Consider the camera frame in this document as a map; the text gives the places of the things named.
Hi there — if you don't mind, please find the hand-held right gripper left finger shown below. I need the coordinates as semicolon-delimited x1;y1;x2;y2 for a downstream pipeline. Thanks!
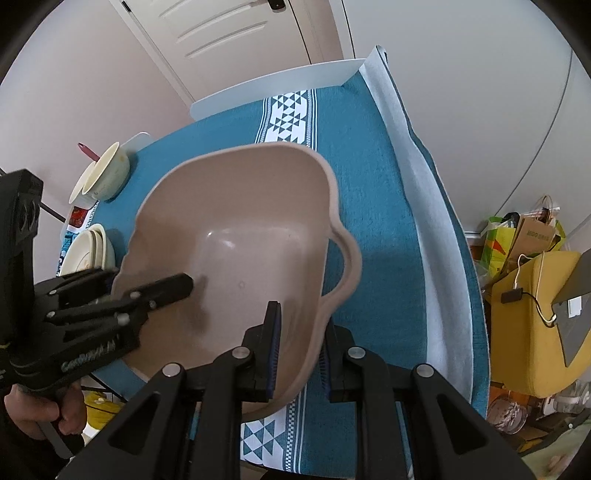
55;301;283;480

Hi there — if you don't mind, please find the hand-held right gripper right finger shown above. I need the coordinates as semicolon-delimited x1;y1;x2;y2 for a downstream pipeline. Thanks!
322;324;539;480

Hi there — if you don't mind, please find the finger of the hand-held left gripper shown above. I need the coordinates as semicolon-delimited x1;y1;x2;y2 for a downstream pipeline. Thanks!
45;272;195;326
34;268;119;306

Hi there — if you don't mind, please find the gold-print white plate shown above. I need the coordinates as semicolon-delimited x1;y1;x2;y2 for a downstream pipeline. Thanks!
60;228;103;278

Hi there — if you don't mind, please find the plain white plate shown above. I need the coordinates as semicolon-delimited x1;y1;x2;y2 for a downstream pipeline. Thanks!
90;223;116;274

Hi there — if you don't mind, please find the white straight-sided bowl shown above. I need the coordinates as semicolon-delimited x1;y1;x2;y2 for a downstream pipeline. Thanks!
69;142;123;204

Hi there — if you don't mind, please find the cream round bowl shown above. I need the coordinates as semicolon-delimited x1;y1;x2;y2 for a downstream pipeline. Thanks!
93;148;133;202

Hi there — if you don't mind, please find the beige square plastic basin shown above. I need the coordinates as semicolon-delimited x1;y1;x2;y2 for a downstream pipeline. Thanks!
111;142;363;422

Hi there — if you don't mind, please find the person's left hand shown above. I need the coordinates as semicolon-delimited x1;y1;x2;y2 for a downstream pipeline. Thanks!
4;383;88;444

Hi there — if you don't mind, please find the yellow plastic object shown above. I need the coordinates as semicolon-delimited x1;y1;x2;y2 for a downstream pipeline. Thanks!
83;390;123;430

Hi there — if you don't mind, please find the white plastic tray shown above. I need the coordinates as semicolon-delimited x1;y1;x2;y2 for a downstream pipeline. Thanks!
121;132;152;154

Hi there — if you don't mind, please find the clear glass jar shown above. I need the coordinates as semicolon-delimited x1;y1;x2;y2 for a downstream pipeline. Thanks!
488;390;527;435

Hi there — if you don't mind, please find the teal patterned tablecloth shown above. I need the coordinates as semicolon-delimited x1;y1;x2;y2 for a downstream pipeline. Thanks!
55;46;490;476

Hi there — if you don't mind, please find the yellow stool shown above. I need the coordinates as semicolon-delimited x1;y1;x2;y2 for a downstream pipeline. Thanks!
491;251;591;398

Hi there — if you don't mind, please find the green yellow shopping bag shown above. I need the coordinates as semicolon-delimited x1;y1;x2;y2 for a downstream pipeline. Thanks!
480;212;522;278

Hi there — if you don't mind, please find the white foam board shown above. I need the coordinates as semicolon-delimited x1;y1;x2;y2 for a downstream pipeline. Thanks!
189;58;365;121

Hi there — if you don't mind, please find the clear plastic bottle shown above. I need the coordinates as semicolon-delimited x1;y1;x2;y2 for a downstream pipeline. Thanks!
542;381;591;417

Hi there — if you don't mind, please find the brown paper bag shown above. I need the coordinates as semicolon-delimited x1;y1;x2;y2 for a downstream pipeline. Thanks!
510;196;562;259

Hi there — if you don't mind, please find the grey flat panel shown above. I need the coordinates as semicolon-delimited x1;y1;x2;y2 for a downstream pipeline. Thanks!
551;248;591;366

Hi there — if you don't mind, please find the white panelled door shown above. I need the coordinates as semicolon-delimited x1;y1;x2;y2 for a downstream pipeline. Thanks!
108;0;345;104

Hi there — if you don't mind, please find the black cable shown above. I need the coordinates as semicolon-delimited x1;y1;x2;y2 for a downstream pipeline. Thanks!
522;292;555;325

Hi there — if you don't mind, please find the white cable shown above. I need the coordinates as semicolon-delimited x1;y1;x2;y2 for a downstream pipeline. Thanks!
516;251;557;329

